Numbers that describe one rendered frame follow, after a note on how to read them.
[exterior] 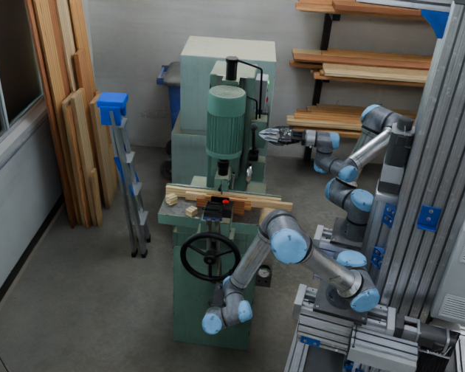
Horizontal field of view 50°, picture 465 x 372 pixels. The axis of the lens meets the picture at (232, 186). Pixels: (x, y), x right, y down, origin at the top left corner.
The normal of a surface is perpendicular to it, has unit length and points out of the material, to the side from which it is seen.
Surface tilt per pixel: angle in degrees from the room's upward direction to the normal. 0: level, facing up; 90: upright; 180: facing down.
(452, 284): 90
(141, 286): 0
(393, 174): 90
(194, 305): 90
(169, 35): 90
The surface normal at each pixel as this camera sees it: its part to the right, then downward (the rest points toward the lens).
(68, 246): 0.06, -0.85
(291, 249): 0.02, 0.45
